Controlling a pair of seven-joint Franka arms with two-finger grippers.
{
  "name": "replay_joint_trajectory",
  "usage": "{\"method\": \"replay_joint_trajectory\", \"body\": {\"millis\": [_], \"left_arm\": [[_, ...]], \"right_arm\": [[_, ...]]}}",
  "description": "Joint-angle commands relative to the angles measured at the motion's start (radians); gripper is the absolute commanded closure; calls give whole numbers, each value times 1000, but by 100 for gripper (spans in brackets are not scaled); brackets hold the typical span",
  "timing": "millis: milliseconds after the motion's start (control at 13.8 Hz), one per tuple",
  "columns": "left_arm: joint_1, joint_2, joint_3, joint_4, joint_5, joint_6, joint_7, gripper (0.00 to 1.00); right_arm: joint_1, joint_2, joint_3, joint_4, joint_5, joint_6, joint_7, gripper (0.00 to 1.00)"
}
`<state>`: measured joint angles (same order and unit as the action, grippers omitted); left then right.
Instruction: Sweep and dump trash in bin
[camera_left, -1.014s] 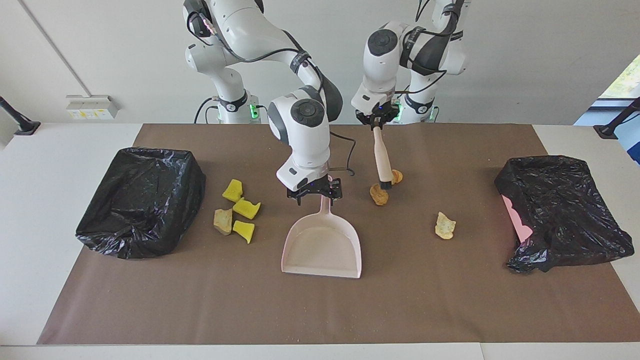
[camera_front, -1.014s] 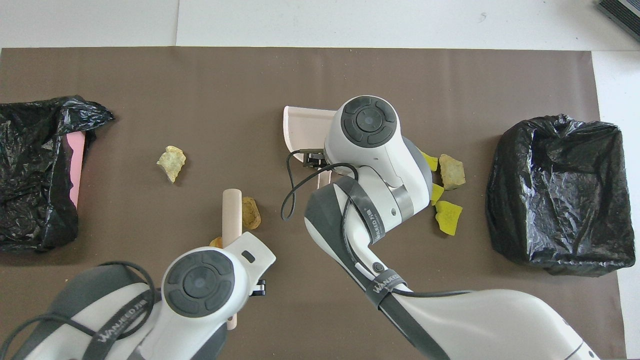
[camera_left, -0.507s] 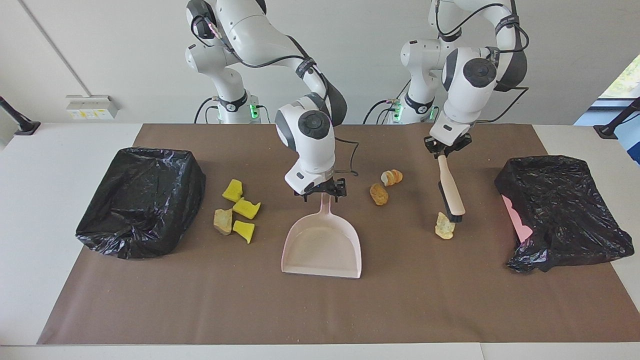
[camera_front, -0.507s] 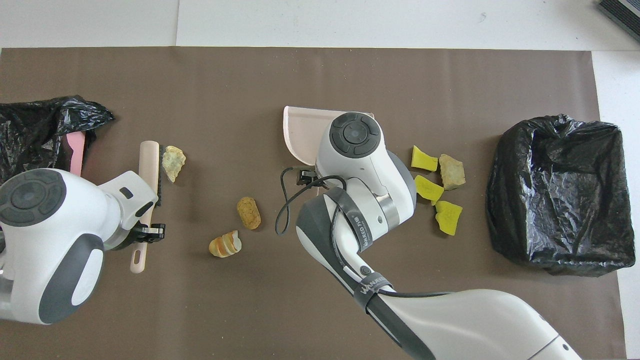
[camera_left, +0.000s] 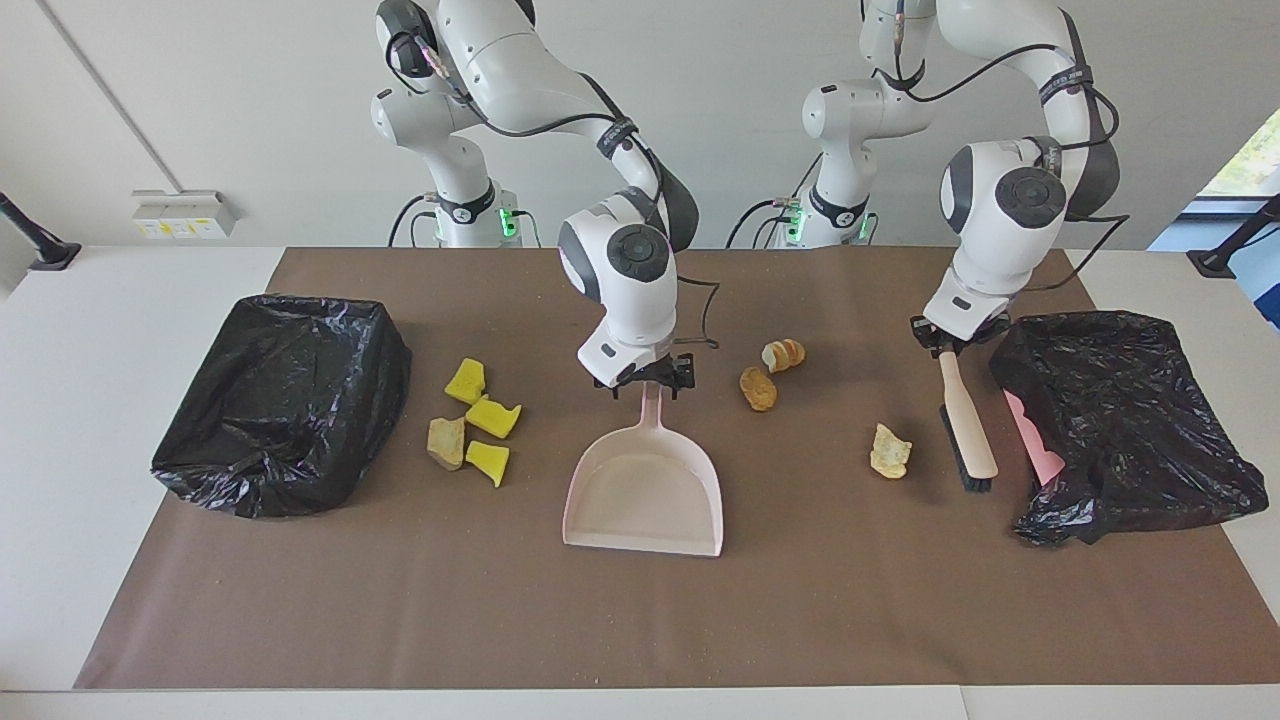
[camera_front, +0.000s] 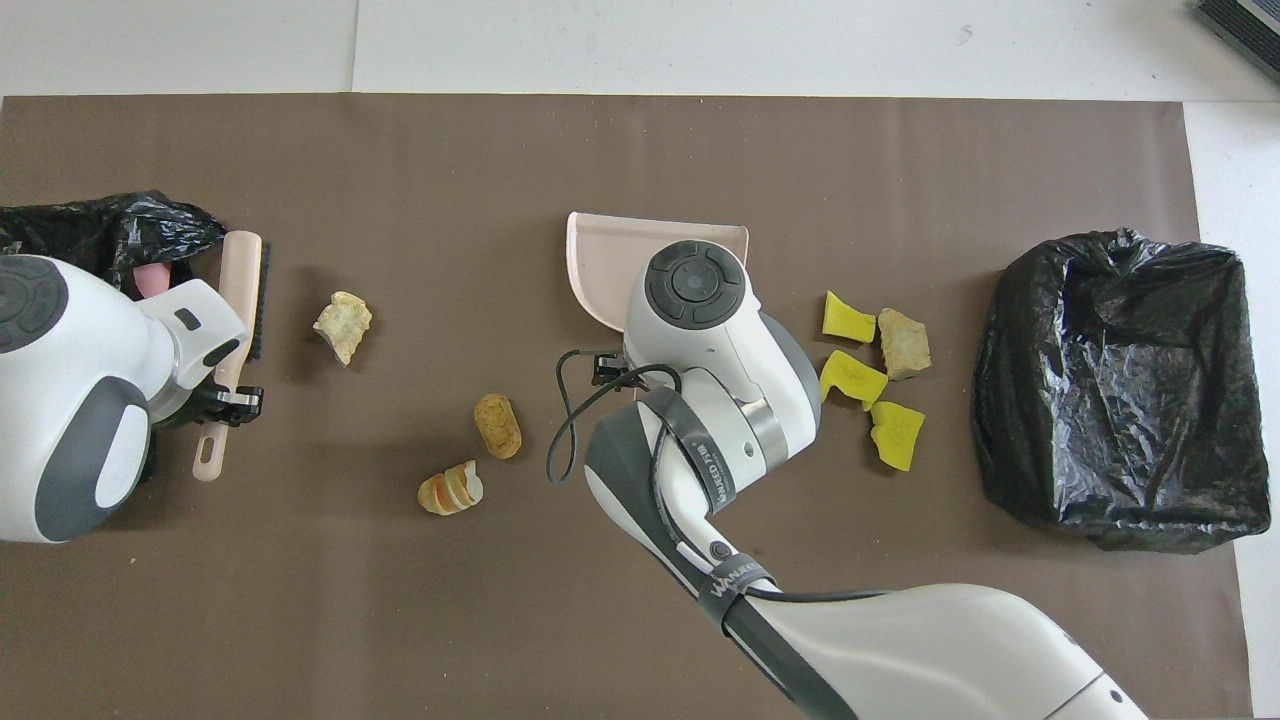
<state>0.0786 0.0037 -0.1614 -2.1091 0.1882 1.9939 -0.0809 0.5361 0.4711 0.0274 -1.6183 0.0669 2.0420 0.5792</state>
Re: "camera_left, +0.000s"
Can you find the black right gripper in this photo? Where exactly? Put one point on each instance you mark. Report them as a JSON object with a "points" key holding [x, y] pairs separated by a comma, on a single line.
{"points": [[650, 368]]}

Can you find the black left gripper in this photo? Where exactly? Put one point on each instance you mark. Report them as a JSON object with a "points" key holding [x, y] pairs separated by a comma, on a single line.
{"points": [[950, 345]]}

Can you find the beige brush with black bristles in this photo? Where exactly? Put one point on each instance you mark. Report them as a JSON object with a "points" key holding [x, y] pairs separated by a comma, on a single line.
{"points": [[968, 430]]}

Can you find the brown oval bread roll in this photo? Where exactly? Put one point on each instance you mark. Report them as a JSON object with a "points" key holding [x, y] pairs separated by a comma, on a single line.
{"points": [[758, 389]]}

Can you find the pale pink plastic dustpan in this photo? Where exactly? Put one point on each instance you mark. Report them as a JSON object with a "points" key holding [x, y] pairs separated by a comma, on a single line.
{"points": [[645, 500]]}

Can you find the pale crusty bread chunk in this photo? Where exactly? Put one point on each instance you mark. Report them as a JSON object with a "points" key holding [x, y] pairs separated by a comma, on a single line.
{"points": [[890, 451]]}

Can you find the yellow sponge piece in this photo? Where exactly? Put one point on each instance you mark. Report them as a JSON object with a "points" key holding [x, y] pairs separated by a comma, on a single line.
{"points": [[488, 462], [466, 381], [494, 417]]}

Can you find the tan sponge chunk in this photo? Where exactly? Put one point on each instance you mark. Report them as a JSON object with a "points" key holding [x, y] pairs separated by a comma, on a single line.
{"points": [[446, 442]]}

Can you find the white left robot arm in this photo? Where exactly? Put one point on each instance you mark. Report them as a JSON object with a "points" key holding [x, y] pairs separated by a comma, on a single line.
{"points": [[1000, 250]]}

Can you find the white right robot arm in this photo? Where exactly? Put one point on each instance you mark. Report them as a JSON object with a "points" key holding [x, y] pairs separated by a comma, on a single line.
{"points": [[630, 300]]}

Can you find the black bag lined bin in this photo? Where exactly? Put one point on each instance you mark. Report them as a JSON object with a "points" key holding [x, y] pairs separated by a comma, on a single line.
{"points": [[270, 410]]}

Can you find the pink box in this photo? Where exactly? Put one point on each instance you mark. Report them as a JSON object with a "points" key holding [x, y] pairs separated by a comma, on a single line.
{"points": [[1035, 445]]}

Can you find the black bag over pink box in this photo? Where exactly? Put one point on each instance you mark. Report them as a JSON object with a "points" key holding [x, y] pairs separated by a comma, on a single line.
{"points": [[1130, 430]]}

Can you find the brown paper table mat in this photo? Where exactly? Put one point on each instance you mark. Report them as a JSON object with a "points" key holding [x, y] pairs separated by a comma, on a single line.
{"points": [[640, 620]]}

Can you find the blue panel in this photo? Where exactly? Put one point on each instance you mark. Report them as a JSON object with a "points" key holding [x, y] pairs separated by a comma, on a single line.
{"points": [[1265, 285]]}

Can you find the black camera stand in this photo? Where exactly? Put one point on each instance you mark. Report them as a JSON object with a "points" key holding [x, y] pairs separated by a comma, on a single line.
{"points": [[1235, 240], [40, 245]]}

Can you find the window with dark frame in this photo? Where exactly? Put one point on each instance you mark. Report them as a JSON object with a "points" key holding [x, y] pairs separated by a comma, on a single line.
{"points": [[1245, 165]]}

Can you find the white wall socket box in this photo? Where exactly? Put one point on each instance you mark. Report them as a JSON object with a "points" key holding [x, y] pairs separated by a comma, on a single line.
{"points": [[185, 214]]}

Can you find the grey wall conduit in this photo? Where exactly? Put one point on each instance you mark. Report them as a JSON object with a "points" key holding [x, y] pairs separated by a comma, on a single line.
{"points": [[113, 100]]}

